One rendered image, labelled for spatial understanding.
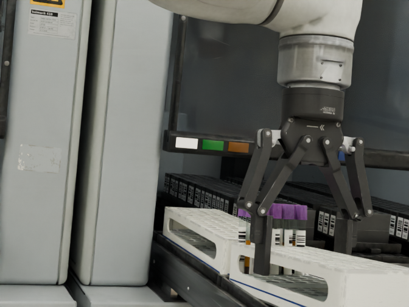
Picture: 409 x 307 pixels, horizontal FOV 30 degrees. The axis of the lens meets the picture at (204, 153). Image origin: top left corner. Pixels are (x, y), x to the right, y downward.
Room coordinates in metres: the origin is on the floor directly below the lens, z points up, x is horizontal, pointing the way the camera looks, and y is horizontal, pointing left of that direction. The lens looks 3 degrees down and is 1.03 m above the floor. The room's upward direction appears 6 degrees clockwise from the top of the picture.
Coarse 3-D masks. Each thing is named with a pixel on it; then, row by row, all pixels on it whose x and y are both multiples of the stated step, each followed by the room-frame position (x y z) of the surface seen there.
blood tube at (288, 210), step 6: (282, 210) 1.00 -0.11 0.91; (288, 210) 0.99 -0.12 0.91; (282, 216) 0.99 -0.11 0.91; (288, 216) 0.99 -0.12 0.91; (288, 222) 0.99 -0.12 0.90; (288, 228) 0.99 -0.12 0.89; (288, 234) 0.99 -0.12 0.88; (282, 240) 0.99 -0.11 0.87; (288, 240) 0.99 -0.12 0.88; (288, 246) 0.99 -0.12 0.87; (282, 270) 0.99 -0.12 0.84; (288, 270) 0.98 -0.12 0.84
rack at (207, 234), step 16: (176, 208) 1.29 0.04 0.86; (192, 208) 1.31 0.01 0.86; (176, 224) 1.30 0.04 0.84; (192, 224) 1.15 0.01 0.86; (208, 224) 1.14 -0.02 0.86; (224, 224) 1.17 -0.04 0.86; (176, 240) 1.22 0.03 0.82; (192, 240) 1.20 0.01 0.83; (208, 240) 1.22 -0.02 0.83; (224, 240) 1.02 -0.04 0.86; (208, 256) 1.08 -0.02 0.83; (224, 256) 1.02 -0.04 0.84; (224, 272) 1.02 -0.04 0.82
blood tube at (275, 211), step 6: (276, 204) 0.99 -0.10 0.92; (270, 210) 0.99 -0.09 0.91; (276, 210) 0.98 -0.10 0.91; (276, 216) 0.98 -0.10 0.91; (276, 222) 0.98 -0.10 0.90; (276, 228) 0.98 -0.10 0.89; (276, 234) 0.98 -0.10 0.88; (276, 240) 0.98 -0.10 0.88; (270, 264) 0.98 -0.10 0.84; (270, 270) 0.98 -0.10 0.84; (276, 270) 0.98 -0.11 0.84
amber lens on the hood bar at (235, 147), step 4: (228, 144) 1.25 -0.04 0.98; (232, 144) 1.25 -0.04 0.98; (236, 144) 1.26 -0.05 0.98; (240, 144) 1.26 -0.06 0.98; (244, 144) 1.26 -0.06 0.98; (248, 144) 1.26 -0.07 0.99; (228, 148) 1.25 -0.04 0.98; (232, 148) 1.25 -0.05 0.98; (236, 148) 1.26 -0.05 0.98; (240, 148) 1.26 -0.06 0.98; (244, 148) 1.26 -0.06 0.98; (244, 152) 1.26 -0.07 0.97
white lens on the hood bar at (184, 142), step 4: (180, 140) 1.22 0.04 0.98; (184, 140) 1.23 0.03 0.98; (188, 140) 1.23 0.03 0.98; (192, 140) 1.23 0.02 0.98; (196, 140) 1.23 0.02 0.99; (176, 144) 1.22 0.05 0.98; (180, 144) 1.22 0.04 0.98; (184, 144) 1.23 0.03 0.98; (188, 144) 1.23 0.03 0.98; (192, 144) 1.23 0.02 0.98; (196, 144) 1.23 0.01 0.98; (192, 148) 1.23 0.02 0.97; (196, 148) 1.23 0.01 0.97
